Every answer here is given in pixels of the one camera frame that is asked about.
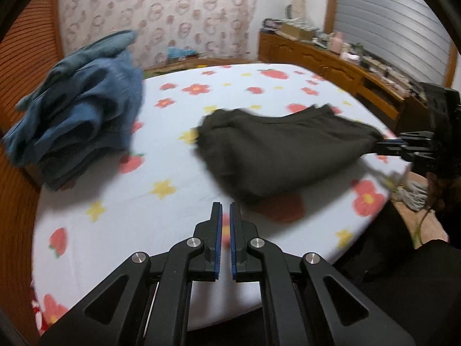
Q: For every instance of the orange louvered wooden panel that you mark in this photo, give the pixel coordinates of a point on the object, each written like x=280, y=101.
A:
x=32, y=61

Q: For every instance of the grey window blind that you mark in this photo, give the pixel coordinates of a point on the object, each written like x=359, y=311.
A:
x=392, y=21

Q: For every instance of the tan floral floor mat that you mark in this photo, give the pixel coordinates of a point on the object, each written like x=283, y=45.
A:
x=432, y=227

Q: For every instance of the dark grey-blue jeans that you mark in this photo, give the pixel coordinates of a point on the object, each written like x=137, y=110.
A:
x=68, y=169

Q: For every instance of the small blue box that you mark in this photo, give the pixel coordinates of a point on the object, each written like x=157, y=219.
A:
x=182, y=53

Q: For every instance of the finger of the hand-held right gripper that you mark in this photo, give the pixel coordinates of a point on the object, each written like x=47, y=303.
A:
x=390, y=149
x=398, y=138

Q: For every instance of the wooden cabinet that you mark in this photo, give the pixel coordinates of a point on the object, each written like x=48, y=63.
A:
x=324, y=65

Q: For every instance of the person's dark clothed leg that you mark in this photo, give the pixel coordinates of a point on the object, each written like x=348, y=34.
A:
x=407, y=288

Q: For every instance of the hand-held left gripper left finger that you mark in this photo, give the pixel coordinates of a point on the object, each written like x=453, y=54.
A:
x=216, y=245

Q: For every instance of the cardboard box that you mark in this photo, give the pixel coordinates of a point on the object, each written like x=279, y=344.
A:
x=297, y=31

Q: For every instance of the pink kettle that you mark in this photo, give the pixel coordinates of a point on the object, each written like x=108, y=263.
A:
x=336, y=42

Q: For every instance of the white strawberry print bed sheet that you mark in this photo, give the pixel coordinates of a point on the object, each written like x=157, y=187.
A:
x=144, y=205

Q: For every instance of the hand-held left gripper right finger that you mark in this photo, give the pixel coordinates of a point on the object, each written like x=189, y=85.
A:
x=234, y=245

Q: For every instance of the black pants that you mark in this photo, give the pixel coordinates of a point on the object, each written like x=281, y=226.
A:
x=281, y=151

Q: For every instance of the brown floral blanket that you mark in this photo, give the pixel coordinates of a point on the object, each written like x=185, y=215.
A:
x=173, y=66

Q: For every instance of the person's right hand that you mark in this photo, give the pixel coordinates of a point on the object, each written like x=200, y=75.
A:
x=436, y=191

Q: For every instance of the wooden bed frame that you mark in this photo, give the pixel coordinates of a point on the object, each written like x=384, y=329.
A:
x=16, y=230

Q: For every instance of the dark brown chair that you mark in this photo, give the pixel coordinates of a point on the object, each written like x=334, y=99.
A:
x=412, y=115

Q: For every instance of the grey cloth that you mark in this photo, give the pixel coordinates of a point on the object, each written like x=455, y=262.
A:
x=410, y=196

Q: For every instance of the pink tissue box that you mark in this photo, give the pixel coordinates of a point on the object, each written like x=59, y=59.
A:
x=350, y=58

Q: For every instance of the light teal denim jeans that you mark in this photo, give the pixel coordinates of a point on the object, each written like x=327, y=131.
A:
x=90, y=52

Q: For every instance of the blue denim jeans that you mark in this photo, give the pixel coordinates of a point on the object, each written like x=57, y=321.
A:
x=101, y=97

